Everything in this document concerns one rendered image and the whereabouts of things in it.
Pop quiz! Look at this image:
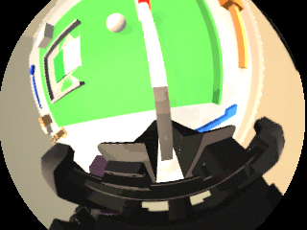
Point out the white ball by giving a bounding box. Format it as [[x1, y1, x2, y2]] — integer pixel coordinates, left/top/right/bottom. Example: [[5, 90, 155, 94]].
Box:
[[107, 12, 127, 33]]

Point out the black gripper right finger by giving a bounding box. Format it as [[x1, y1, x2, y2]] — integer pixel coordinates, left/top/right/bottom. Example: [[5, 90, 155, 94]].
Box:
[[172, 120, 235, 179]]

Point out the green putting mat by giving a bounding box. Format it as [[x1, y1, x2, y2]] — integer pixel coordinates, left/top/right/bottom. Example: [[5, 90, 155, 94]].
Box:
[[39, 0, 214, 127]]

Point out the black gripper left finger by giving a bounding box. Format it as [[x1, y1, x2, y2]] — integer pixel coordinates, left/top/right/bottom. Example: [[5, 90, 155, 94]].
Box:
[[97, 119, 158, 183]]

